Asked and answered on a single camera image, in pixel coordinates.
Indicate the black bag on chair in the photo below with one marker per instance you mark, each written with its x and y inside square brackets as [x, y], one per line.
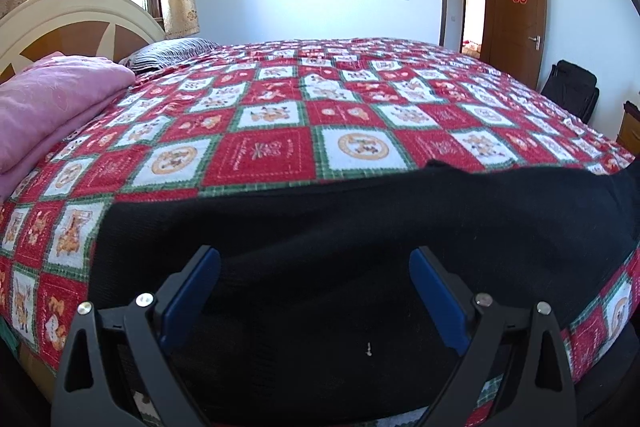
[572, 89]

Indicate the cream and brown headboard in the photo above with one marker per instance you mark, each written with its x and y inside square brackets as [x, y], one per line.
[75, 2]

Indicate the striped pillow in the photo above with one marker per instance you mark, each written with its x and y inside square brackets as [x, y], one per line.
[165, 52]

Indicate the brown wooden door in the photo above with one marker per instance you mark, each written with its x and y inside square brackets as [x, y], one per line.
[515, 27]

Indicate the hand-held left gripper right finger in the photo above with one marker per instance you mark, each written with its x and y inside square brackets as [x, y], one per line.
[440, 302]

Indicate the pink folded blanket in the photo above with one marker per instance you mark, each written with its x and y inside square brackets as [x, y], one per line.
[50, 97]

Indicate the red checked printed bedspread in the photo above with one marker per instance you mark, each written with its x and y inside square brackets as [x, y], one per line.
[300, 107]

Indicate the black pants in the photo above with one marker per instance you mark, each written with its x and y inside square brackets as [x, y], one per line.
[325, 227]

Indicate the wooden cabinet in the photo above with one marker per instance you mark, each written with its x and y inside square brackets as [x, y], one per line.
[630, 127]

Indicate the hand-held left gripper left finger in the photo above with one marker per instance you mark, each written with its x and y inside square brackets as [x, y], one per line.
[192, 292]

